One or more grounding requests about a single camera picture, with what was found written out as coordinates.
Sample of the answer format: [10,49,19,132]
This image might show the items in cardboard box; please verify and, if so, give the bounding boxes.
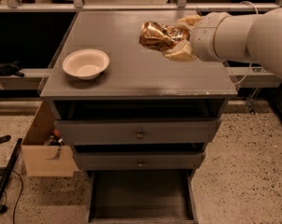
[44,129,64,146]

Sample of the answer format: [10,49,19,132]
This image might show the grey drawer cabinet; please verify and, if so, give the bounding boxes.
[37,8,238,224]

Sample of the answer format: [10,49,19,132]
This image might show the white cable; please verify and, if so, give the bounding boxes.
[232,0,260,86]

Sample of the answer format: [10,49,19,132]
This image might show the black bar on floor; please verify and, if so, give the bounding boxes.
[0,138,22,213]

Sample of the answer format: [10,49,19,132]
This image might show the grey top drawer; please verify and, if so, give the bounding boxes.
[55,119,220,145]

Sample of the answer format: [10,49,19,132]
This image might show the grey drawer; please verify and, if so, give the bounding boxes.
[73,152,205,171]
[87,170,199,224]
[55,119,220,145]

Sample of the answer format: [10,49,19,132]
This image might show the black object on ledge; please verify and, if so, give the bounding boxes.
[0,61,24,77]

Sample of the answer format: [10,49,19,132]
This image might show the black tool on floor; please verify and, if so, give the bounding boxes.
[0,135,11,144]

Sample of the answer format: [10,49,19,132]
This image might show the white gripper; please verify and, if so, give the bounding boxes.
[162,12,230,62]

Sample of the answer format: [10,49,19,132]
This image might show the grey bottom drawer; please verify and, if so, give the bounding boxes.
[87,170,199,224]

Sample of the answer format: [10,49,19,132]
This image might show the black cable on floor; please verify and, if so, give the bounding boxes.
[0,168,24,224]

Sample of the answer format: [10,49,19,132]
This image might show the grey middle drawer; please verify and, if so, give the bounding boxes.
[73,152,205,171]

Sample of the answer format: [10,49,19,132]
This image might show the white bowl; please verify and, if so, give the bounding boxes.
[63,49,110,80]

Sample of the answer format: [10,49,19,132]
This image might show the cardboard box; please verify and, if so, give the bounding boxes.
[21,102,77,177]

